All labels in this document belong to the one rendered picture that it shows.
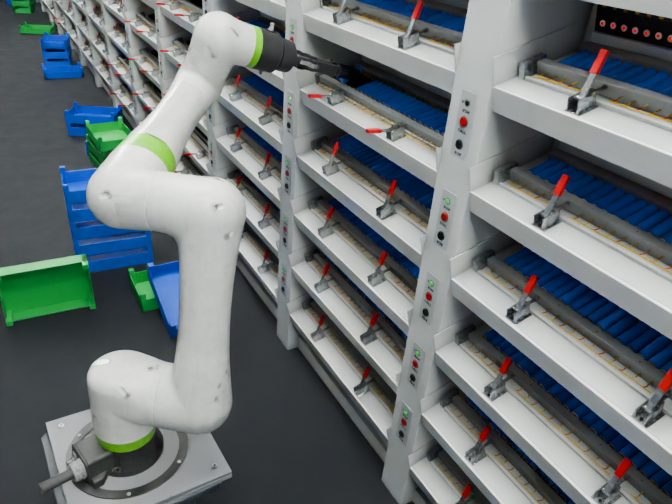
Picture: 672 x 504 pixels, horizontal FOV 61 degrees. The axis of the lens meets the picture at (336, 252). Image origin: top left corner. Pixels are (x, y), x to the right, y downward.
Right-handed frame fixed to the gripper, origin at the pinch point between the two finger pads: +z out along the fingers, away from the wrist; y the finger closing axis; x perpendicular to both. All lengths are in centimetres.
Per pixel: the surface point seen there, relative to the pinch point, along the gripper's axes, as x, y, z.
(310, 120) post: 16.7, 12.9, 2.5
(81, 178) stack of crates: 79, 111, -34
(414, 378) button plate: 58, -53, 8
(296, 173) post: 33.0, 13.0, 3.1
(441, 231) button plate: 20, -52, -2
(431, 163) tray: 8.4, -44.2, -3.3
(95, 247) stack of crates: 101, 91, -30
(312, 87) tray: 7.2, 10.5, -1.4
